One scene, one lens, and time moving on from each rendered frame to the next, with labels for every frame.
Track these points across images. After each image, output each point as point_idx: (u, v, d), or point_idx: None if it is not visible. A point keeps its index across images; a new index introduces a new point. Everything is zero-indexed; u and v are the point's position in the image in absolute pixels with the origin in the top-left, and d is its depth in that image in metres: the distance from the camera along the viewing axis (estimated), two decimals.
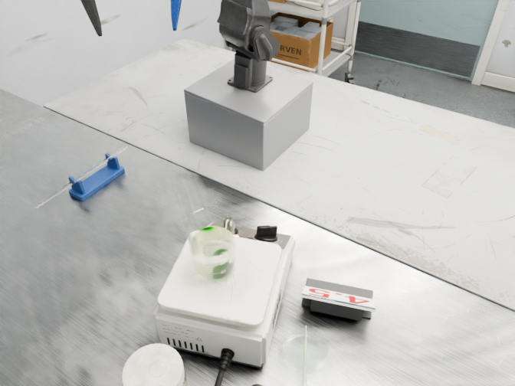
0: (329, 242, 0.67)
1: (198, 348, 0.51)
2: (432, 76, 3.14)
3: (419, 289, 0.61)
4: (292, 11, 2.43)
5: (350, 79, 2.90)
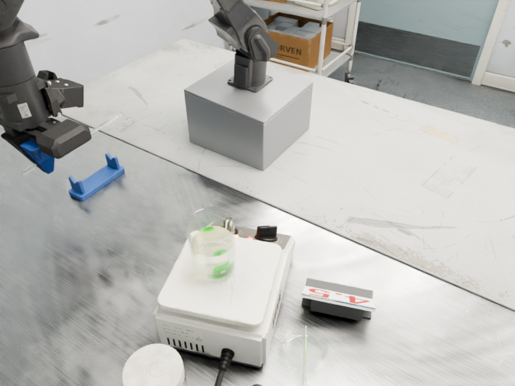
0: (329, 242, 0.67)
1: (198, 348, 0.51)
2: (432, 76, 3.14)
3: (419, 289, 0.61)
4: (292, 11, 2.43)
5: (350, 79, 2.90)
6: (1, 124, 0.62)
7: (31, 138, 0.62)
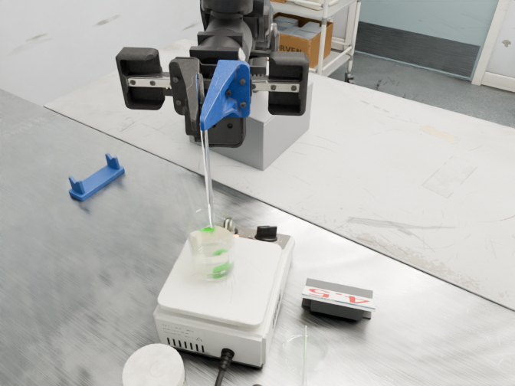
0: (329, 242, 0.67)
1: (198, 348, 0.51)
2: (432, 76, 3.14)
3: (419, 289, 0.61)
4: (292, 11, 2.43)
5: (350, 79, 2.90)
6: (182, 57, 0.43)
7: None
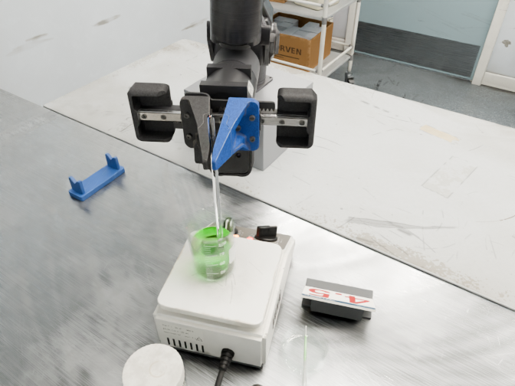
0: (329, 242, 0.67)
1: (198, 348, 0.51)
2: (432, 76, 3.14)
3: (419, 289, 0.61)
4: (292, 11, 2.43)
5: (350, 79, 2.90)
6: (192, 92, 0.44)
7: None
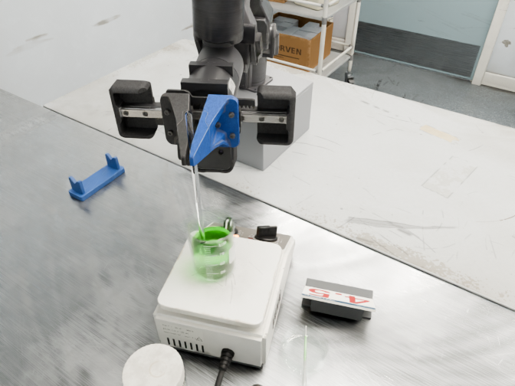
0: (329, 242, 0.67)
1: (198, 348, 0.51)
2: (432, 76, 3.14)
3: (419, 289, 0.61)
4: (292, 11, 2.43)
5: (350, 79, 2.90)
6: (173, 89, 0.45)
7: None
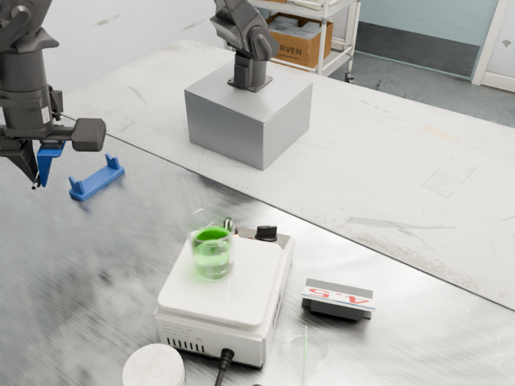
0: (329, 242, 0.67)
1: (198, 348, 0.51)
2: (432, 76, 3.14)
3: (419, 289, 0.61)
4: (292, 11, 2.43)
5: (350, 79, 2.90)
6: (2, 140, 0.58)
7: (44, 145, 0.60)
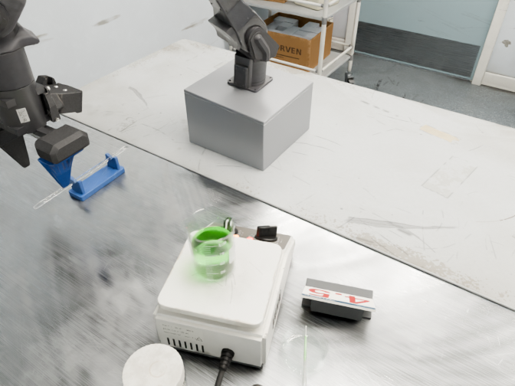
0: (329, 242, 0.67)
1: (198, 348, 0.51)
2: (432, 76, 3.14)
3: (419, 289, 0.61)
4: (292, 11, 2.43)
5: (350, 79, 2.90)
6: None
7: None
